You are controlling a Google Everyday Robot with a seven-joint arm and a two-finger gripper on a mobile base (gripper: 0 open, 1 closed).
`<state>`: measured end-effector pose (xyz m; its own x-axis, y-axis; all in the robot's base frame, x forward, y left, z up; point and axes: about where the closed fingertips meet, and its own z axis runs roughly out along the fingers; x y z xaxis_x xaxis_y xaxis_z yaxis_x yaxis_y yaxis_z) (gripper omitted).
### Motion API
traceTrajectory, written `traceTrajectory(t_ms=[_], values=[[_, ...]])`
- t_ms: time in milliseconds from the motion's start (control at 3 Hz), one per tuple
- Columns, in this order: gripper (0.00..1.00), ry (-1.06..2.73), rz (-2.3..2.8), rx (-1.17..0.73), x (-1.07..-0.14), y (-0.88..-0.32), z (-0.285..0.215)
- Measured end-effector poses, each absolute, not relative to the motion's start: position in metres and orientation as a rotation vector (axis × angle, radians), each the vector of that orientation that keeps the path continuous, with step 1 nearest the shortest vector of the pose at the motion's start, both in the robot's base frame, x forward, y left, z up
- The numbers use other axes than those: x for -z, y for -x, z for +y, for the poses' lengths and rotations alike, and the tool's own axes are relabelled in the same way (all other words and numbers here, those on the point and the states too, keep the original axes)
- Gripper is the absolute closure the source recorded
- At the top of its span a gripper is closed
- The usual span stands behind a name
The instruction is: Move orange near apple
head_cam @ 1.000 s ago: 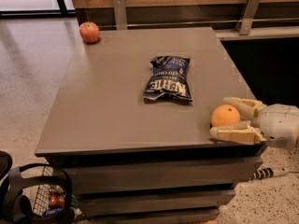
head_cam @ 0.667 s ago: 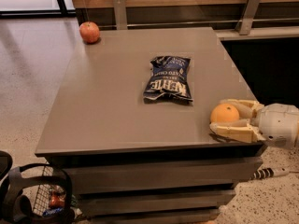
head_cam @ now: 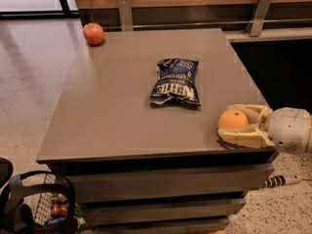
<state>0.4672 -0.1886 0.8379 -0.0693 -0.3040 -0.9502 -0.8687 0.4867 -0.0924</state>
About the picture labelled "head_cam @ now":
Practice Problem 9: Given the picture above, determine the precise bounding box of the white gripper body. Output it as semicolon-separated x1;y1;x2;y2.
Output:
264;107;312;154

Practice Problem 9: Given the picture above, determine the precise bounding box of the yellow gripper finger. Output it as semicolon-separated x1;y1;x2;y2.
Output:
217;124;275;148
226;104;273;124

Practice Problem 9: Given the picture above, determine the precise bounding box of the orange fruit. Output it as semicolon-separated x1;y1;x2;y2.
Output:
217;108;249;129

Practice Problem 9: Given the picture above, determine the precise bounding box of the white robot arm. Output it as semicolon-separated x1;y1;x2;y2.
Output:
217;104;312;155

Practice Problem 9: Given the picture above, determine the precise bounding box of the red apple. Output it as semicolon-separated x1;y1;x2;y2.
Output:
83;22;104;46

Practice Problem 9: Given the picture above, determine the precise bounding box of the blue kettle chips bag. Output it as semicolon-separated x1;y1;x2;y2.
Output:
149;58;201;106

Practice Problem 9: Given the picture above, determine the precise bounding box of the grey drawer cabinet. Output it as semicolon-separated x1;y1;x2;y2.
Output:
37;29;276;234

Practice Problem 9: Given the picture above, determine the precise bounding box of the red snack in basket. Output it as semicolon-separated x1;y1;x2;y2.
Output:
51;201;67;218

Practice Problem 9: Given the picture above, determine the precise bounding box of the striped cable plug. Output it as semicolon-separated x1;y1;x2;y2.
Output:
262;175;302;188

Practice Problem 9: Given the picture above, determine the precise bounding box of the right metal bracket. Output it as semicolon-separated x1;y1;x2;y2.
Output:
246;0;272;37

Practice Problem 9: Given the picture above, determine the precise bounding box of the metal bracket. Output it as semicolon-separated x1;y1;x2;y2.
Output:
246;0;272;37
118;0;134;31

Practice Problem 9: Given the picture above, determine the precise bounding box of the left metal bracket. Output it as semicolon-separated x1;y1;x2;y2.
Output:
118;0;134;31

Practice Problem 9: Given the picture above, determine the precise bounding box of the black wire basket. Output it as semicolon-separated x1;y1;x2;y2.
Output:
0;157;79;234

